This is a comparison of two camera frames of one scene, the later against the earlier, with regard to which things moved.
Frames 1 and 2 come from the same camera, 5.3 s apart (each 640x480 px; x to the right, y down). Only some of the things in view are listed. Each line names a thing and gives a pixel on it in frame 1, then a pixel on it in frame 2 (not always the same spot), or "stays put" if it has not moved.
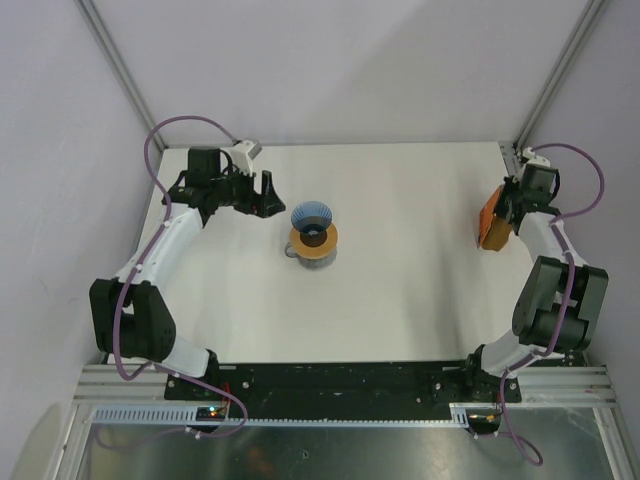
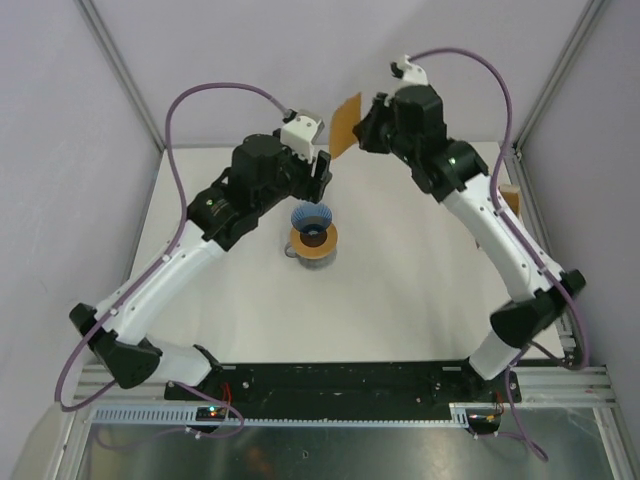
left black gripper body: (236, 191) -> (293, 179)
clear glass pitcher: (312, 264) stays put
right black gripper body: (510, 194) -> (402, 145)
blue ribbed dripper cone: (311, 217) stays put
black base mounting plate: (404, 385) stays put
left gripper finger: (268, 202) -> (323, 175)
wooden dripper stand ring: (314, 252) stays put
